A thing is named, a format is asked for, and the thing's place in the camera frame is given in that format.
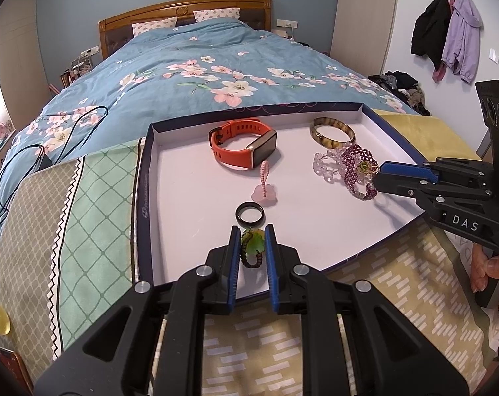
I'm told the pile of dark clothes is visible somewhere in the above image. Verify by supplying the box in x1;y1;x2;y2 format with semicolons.
367;71;432;116

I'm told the clear crystal bead bracelet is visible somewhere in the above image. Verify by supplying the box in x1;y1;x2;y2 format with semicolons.
313;146;351;184

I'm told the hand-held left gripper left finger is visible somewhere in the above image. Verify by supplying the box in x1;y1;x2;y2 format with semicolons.
35;226;242;396

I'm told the black hanging coat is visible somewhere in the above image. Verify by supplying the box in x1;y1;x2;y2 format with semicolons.
410;0;452;71

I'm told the patchwork quilted blanket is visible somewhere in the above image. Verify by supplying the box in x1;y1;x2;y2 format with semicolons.
0;109;498;396

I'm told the black charging cable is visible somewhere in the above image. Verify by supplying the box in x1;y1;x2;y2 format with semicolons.
0;105;110;223

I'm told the white spotted pillow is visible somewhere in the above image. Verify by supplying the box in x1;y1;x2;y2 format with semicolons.
132;16;178;37
193;7;240;23

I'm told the pink pendant with cord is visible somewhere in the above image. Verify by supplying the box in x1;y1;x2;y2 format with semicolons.
251;159;280;207

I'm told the orange smartwatch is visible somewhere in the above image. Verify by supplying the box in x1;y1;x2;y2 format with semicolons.
209;119;277;170

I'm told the green pendant with braided cord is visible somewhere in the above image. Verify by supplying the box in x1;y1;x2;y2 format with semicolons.
240;228;267;269

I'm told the amber bangle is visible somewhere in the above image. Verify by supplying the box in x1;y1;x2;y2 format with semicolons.
309;117;356;149

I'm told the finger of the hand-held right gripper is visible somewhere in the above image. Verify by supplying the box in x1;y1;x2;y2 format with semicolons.
378;157;495;186
372;172;440;208

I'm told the black ring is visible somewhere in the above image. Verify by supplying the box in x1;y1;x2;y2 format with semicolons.
235;201;266;228

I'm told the blue floral duvet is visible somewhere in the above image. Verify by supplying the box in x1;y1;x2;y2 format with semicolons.
0;20;419;265

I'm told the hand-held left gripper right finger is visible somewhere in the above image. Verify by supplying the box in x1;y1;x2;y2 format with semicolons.
265;225;469;396

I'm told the purple hanging jacket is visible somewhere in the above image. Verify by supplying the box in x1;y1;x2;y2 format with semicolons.
441;0;481;83

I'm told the white tray with dark rim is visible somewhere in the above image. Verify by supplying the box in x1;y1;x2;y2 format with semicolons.
133;102;427;302

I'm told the wooden headboard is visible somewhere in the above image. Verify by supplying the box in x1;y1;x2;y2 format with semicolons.
98;0;272;60

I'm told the purple beaded bracelet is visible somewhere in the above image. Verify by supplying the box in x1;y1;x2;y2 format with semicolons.
340;144;380;202

